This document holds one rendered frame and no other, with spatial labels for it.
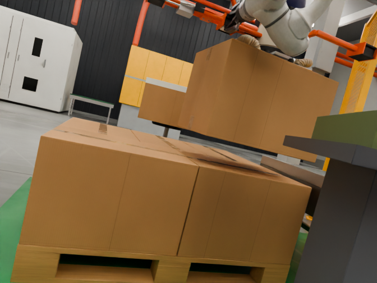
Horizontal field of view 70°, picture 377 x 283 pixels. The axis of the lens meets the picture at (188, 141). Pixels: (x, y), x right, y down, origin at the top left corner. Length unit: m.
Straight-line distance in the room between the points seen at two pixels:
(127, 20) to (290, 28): 11.26
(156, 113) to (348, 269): 2.18
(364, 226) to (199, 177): 0.61
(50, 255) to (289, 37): 1.18
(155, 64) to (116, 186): 7.72
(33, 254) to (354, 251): 1.02
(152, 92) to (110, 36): 9.42
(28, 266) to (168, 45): 11.43
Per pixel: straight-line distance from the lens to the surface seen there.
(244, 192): 1.24
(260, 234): 1.37
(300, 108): 1.34
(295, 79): 1.31
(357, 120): 0.75
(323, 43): 2.91
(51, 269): 1.22
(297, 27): 1.10
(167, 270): 1.27
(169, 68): 8.73
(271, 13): 1.08
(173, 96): 2.67
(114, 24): 12.12
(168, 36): 12.24
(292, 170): 1.65
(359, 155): 0.62
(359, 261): 0.83
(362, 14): 12.68
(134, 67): 8.59
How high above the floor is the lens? 0.72
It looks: 4 degrees down
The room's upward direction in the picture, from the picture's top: 14 degrees clockwise
